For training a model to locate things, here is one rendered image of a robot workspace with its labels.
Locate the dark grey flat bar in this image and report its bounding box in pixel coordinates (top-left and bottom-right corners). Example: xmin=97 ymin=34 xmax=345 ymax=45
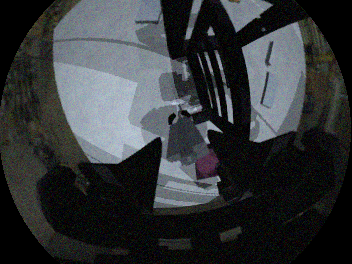
xmin=265 ymin=41 xmax=276 ymax=67

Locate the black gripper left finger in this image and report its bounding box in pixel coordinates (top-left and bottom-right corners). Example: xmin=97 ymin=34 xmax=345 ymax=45
xmin=77 ymin=136 xmax=163 ymax=215

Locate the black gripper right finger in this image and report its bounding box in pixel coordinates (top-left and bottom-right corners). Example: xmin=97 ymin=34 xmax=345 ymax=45
xmin=208 ymin=129 xmax=297 ymax=201

